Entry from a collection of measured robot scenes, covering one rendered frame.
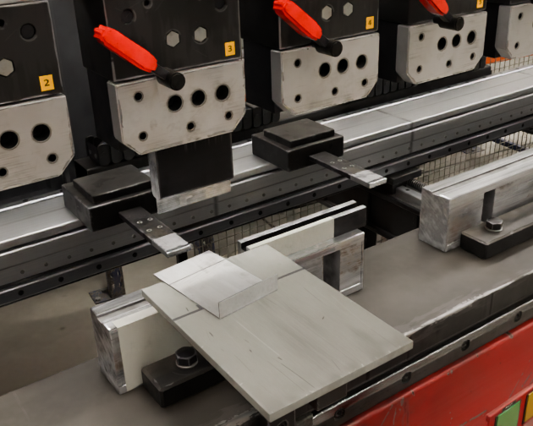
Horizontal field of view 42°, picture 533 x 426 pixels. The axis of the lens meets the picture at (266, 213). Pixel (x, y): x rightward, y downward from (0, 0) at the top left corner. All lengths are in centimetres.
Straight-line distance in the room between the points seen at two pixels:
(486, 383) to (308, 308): 48
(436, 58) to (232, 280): 41
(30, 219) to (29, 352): 148
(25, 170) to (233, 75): 24
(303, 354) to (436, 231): 50
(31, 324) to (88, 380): 176
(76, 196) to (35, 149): 36
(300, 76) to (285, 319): 28
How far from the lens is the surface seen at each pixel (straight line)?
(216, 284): 83
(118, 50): 67
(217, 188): 86
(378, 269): 110
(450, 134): 150
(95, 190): 103
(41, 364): 247
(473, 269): 112
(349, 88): 88
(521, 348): 122
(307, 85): 84
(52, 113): 69
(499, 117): 162
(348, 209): 102
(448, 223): 114
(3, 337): 264
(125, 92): 72
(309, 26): 78
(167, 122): 74
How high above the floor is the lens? 144
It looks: 26 degrees down
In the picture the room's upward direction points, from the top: 2 degrees counter-clockwise
